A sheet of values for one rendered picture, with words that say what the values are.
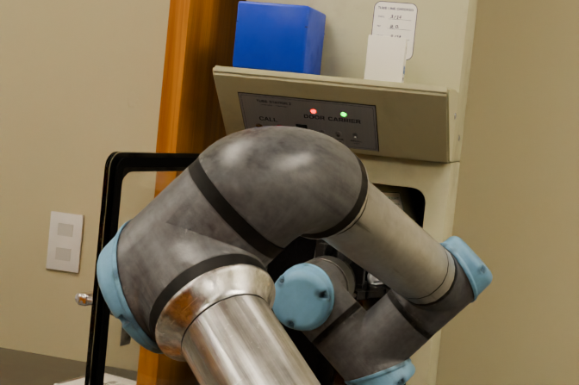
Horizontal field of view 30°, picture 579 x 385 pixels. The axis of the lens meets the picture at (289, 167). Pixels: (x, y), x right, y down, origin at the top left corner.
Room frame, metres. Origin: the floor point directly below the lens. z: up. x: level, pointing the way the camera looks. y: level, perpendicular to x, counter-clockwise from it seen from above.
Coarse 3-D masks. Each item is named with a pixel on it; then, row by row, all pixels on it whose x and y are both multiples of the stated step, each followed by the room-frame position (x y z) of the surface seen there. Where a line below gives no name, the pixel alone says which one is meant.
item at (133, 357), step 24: (144, 192) 1.35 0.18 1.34; (120, 216) 1.30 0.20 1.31; (96, 288) 1.28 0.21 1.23; (120, 336) 1.33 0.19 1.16; (120, 360) 1.33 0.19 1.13; (144, 360) 1.38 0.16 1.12; (168, 360) 1.44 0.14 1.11; (120, 384) 1.33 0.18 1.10; (144, 384) 1.39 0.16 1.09; (168, 384) 1.44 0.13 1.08; (192, 384) 1.50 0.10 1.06
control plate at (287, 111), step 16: (240, 96) 1.48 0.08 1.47; (256, 96) 1.47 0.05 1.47; (272, 96) 1.46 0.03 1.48; (288, 96) 1.45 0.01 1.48; (256, 112) 1.49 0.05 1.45; (272, 112) 1.48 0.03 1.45; (288, 112) 1.47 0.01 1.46; (304, 112) 1.47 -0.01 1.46; (320, 112) 1.46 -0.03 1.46; (336, 112) 1.45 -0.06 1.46; (352, 112) 1.44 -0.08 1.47; (368, 112) 1.43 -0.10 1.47; (320, 128) 1.48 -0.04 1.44; (336, 128) 1.47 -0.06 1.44; (352, 128) 1.46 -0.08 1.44; (368, 128) 1.46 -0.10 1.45; (352, 144) 1.48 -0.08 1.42; (368, 144) 1.48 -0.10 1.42
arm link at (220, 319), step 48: (192, 192) 0.95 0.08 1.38; (144, 240) 0.95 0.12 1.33; (192, 240) 0.93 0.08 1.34; (240, 240) 0.94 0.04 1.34; (144, 288) 0.93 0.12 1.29; (192, 288) 0.90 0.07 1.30; (240, 288) 0.91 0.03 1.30; (144, 336) 0.95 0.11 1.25; (192, 336) 0.90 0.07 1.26; (240, 336) 0.87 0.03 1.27; (288, 336) 0.90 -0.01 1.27; (240, 384) 0.85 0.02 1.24; (288, 384) 0.84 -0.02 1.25
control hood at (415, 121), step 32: (224, 96) 1.49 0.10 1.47; (320, 96) 1.44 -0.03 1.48; (352, 96) 1.42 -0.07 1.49; (384, 96) 1.41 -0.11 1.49; (416, 96) 1.39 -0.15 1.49; (448, 96) 1.38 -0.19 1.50; (384, 128) 1.45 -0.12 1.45; (416, 128) 1.43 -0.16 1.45; (448, 128) 1.42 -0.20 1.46; (448, 160) 1.46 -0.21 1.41
